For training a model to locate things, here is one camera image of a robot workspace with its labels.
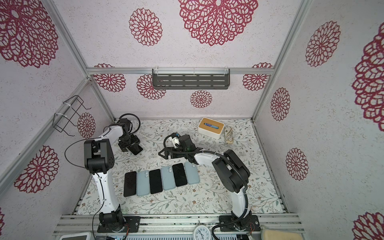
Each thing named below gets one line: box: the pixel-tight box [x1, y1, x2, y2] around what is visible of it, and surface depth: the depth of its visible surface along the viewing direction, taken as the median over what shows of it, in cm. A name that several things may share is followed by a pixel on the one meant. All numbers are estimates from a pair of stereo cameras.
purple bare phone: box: [149, 169, 163, 194], surface depth 90 cm
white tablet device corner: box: [59, 232, 92, 240], surface depth 69 cm
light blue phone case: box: [136, 170, 151, 196], surface depth 90 cm
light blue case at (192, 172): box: [184, 161, 200, 184], surface depth 94 cm
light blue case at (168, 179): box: [161, 166, 176, 190], surface depth 92 cm
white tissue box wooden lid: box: [198, 117, 225, 135], surface depth 114 cm
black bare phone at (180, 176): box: [172, 163, 188, 187], surface depth 92 cm
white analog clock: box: [192, 225, 212, 240], surface depth 70 cm
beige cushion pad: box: [261, 229, 304, 240], surface depth 70 cm
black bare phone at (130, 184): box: [123, 171, 137, 197], surface depth 89 cm
